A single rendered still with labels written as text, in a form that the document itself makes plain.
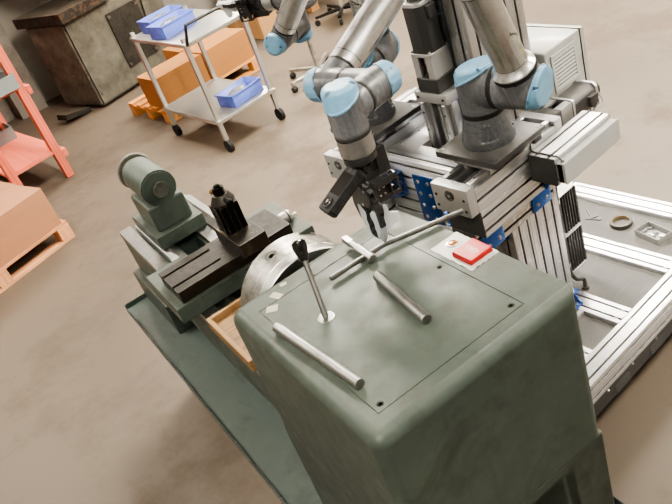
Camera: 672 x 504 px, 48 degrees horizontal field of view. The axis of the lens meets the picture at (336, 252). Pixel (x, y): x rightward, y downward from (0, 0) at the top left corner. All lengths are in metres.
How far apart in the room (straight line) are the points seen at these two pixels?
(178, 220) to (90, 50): 5.15
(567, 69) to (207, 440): 2.05
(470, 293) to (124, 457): 2.32
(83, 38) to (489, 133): 6.18
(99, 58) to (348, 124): 6.61
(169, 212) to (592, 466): 1.80
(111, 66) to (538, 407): 6.98
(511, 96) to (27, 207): 3.97
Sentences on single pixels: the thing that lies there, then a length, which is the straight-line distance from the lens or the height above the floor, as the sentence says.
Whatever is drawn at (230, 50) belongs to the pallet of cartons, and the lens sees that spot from 7.10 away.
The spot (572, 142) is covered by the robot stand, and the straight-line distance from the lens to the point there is 2.26.
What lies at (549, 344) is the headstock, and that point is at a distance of 1.45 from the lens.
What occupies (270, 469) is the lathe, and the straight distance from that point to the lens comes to 2.33.
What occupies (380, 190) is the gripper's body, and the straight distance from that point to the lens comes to 1.59.
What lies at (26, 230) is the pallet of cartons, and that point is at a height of 0.24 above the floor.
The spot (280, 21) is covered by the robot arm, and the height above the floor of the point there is 1.53.
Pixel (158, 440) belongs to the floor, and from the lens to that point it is 3.50.
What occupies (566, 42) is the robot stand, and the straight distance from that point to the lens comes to 2.56.
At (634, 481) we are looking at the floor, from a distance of 2.73.
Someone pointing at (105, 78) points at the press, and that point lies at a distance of 8.03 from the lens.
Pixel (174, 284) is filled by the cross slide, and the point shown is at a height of 0.97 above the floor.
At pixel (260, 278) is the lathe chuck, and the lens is 1.83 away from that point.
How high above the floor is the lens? 2.17
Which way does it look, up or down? 32 degrees down
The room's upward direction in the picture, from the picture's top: 21 degrees counter-clockwise
